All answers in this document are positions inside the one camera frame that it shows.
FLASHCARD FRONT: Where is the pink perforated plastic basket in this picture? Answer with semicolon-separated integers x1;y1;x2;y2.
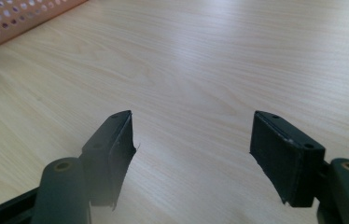
0;0;88;57

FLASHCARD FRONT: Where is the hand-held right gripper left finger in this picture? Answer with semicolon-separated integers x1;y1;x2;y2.
79;109;137;211

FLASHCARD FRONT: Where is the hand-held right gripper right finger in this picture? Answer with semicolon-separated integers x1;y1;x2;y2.
249;110;326;208

